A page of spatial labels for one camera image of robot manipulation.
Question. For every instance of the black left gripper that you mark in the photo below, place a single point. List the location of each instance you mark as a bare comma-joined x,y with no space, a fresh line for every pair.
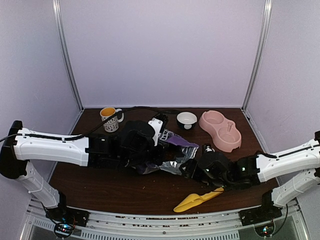
158,160

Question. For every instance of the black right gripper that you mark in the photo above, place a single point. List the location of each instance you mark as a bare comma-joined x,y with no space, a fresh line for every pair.
192,171

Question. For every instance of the purple pet food bag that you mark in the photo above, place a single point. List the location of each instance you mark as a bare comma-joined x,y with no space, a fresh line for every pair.
177,152

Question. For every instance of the yellow plastic scoop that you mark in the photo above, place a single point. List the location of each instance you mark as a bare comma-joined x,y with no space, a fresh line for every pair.
194,200

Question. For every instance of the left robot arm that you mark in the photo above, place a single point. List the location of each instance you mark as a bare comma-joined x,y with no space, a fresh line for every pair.
137,143

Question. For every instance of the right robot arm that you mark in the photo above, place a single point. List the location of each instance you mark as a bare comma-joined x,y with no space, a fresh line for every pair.
256,169

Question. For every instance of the pink double pet feeder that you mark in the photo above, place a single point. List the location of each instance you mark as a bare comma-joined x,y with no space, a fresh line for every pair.
223,132

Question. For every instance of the white patterned mug yellow inside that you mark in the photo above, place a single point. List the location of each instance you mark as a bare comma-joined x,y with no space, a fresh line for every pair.
111,118

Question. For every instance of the black and white ceramic bowl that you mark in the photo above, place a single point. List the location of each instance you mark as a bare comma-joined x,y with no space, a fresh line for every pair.
186,120

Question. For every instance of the right circuit board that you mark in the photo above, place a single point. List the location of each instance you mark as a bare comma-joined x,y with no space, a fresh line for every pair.
265,229

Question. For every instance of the circuit board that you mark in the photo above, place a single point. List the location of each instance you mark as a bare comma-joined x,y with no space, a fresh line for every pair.
63,230
265,229

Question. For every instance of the left circuit board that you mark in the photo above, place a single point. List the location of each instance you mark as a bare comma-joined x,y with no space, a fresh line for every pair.
63,230

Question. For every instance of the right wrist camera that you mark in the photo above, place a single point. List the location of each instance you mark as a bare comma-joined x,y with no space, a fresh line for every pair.
207,148

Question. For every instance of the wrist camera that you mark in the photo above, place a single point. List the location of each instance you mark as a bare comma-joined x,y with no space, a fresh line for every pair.
207,148
158,123

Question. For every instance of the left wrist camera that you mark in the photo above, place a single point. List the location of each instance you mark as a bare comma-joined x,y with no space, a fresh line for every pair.
158,123

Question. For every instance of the front aluminium rail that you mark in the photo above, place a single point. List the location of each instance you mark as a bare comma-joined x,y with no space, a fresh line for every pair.
224,225

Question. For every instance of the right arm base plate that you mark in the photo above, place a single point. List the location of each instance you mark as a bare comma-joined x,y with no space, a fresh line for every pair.
259,214

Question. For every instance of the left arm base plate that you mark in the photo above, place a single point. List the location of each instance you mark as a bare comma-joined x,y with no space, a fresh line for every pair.
72,216

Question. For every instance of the right aluminium corner post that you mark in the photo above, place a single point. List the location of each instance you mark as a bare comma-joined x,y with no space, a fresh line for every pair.
264,30

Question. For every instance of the aluminium corner post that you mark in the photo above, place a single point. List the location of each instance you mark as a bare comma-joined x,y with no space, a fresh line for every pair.
56,4
264,30

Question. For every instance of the left aluminium corner post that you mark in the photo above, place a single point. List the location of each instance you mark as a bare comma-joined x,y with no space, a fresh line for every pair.
56,4

